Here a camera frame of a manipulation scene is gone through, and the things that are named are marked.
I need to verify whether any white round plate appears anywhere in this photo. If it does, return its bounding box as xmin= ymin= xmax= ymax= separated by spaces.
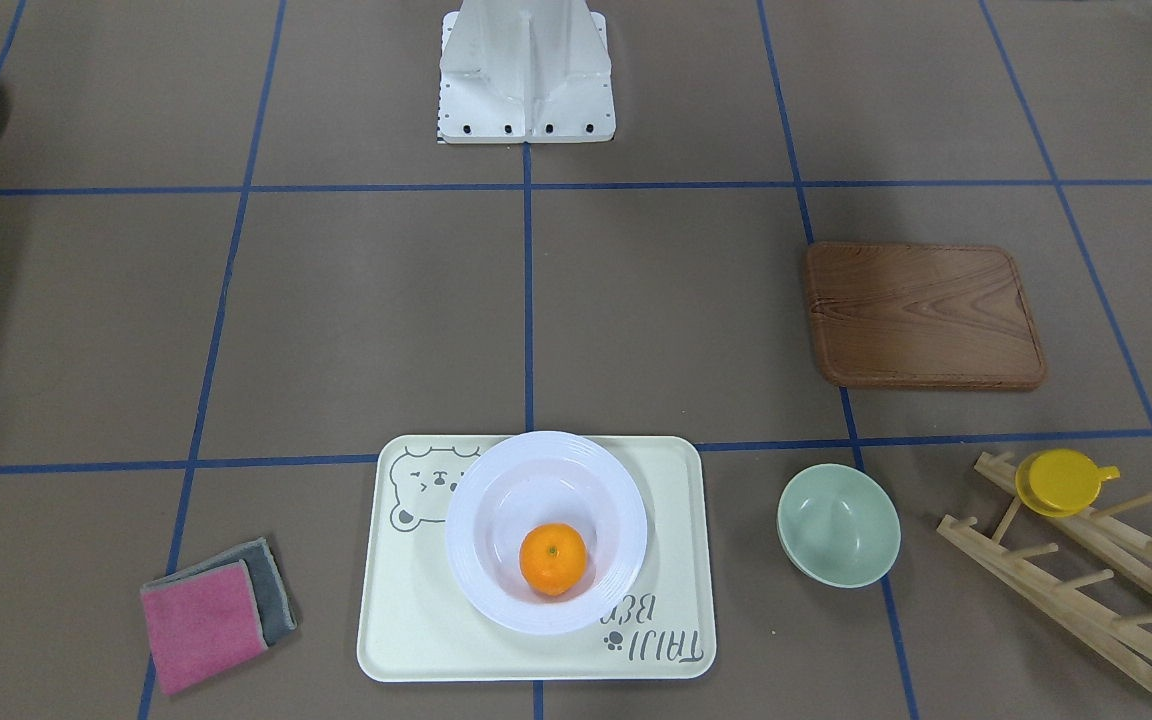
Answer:
xmin=444 ymin=430 xmax=647 ymax=635

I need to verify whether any orange fruit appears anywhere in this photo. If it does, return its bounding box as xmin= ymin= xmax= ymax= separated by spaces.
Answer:
xmin=517 ymin=523 xmax=588 ymax=598

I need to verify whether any cream bear tray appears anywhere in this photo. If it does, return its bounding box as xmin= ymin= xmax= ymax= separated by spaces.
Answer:
xmin=356 ymin=430 xmax=718 ymax=682

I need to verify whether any mint green bowl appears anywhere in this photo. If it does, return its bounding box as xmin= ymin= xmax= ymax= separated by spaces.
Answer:
xmin=776 ymin=462 xmax=902 ymax=589

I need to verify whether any wooden cutting board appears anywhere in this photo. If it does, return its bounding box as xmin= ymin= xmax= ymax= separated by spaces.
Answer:
xmin=803 ymin=241 xmax=1048 ymax=391

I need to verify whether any pink grey cloth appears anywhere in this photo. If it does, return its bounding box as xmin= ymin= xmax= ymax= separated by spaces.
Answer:
xmin=141 ymin=537 xmax=298 ymax=694

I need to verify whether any yellow cup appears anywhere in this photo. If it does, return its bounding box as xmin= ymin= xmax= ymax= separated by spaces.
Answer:
xmin=1011 ymin=448 xmax=1121 ymax=518

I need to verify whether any wooden dish rack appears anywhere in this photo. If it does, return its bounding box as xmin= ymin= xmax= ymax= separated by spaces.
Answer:
xmin=937 ymin=452 xmax=1152 ymax=694

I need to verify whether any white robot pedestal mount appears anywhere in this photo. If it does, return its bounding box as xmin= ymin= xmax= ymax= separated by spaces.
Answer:
xmin=435 ymin=1 xmax=617 ymax=143

